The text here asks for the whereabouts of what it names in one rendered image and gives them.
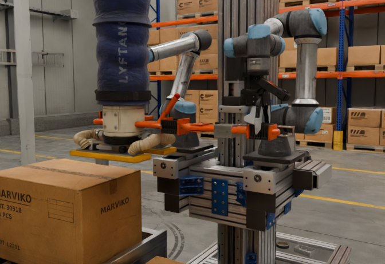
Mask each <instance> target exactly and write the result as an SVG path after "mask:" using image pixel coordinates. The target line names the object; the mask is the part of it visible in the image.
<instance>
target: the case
mask: <svg viewBox="0 0 385 264"><path fill-rule="evenodd" d="M141 241H142V197H141V170H136V169H131V168H122V167H113V166H104V165H99V164H91V163H82V162H76V161H67V160H58V159H52V160H47V161H42V162H39V163H33V164H28V165H25V166H20V167H15V168H10V169H6V170H1V171H0V258H2V259H5V260H8V261H11V262H14V263H17V264H102V263H104V262H106V261H107V260H109V259H111V258H113V257H115V256H116V255H118V254H120V253H122V252H123V251H125V250H127V249H128V248H130V247H132V246H134V245H136V244H137V243H139V242H141Z"/></svg>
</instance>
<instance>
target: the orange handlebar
mask: <svg viewBox="0 0 385 264"><path fill-rule="evenodd" d="M153 119H154V117H153V116H147V115H144V121H142V122H139V121H137V122H136V123H135V126H136V127H143V128H160V123H157V121H151V120H153ZM93 123H94V124H99V125H102V124H103V119H94V121H93ZM180 129H181V130H188V131H191V132H200V133H205V132H213V131H214V125H212V124H210V123H193V124H192V123H187V124H181V125H180ZM231 131H232V133H240V134H246V127H244V126H237V127H232V129H231ZM279 134H280V130H279V129H278V128H276V129H273V130H272V135H273V136H276V135H279Z"/></svg>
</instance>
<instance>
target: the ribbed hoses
mask: <svg viewBox="0 0 385 264"><path fill-rule="evenodd" d="M99 130H103V129H102V128H99ZM95 138H96V136H95V129H94V130H86V131H81V132H79V133H77V134H75V135H74V137H73V140H74V142H75V143H76V144H77V145H79V146H80V147H81V148H82V149H86V148H89V147H90V146H91V144H90V143H89V141H88V139H95ZM174 142H175V136H174V135H173V134H166V133H164V134H152V135H150V137H148V138H146V139H143V140H139V141H136V142H133V143H132V144H131V145H130V147H129V149H128V153H129V154H130V155H136V154H138V153H139V152H140V151H143V150H147V149H149V148H151V147H154V146H156V145H160V148H161V147H166V146H167V145H168V144H172V143H174Z"/></svg>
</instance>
